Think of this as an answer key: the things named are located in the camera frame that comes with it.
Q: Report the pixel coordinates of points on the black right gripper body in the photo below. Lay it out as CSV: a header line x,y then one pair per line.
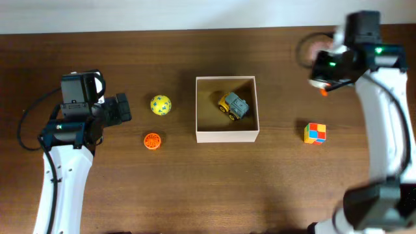
x,y
325,67

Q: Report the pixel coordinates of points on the white duck toy pink hat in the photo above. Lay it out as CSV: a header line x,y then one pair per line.
x,y
324,92

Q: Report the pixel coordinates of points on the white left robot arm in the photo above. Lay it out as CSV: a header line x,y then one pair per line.
x,y
69,147

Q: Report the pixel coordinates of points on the multicolour puzzle cube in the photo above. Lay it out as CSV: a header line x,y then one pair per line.
x,y
315,133

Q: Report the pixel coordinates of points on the yellow grey toy truck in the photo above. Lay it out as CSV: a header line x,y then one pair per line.
x,y
235,107

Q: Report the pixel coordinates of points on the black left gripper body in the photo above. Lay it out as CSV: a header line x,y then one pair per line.
x,y
114,112

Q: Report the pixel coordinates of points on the orange round wheel toy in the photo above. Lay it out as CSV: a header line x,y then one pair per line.
x,y
152,141

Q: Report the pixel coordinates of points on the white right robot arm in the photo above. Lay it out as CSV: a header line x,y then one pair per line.
x,y
379,75

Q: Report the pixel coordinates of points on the yellow ball with blue letters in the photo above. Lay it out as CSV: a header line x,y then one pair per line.
x,y
160,105

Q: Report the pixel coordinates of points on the pale pink open box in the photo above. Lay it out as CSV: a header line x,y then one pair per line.
x,y
214,126

